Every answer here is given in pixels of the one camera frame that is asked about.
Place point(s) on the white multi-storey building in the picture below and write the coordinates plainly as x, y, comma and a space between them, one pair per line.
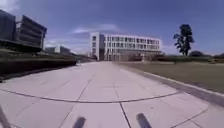
125, 46

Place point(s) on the pale concrete slab pavement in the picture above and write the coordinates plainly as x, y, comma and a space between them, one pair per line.
100, 83

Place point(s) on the distant low building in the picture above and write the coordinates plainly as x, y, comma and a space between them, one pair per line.
60, 50

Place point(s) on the robot's own part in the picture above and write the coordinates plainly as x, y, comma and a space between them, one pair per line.
143, 121
79, 122

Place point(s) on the green grass lawn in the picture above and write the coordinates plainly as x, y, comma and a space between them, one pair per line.
186, 71

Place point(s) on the tall dark tree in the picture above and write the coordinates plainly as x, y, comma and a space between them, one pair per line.
183, 40

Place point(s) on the grey stone kerb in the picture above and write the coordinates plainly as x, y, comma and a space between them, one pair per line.
186, 87

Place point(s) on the dark low hedge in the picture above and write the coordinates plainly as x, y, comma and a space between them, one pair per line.
33, 63

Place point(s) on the distant dark hedge row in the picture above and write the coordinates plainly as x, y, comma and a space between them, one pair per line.
193, 57

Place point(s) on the dark glass building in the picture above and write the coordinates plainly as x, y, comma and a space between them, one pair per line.
23, 31

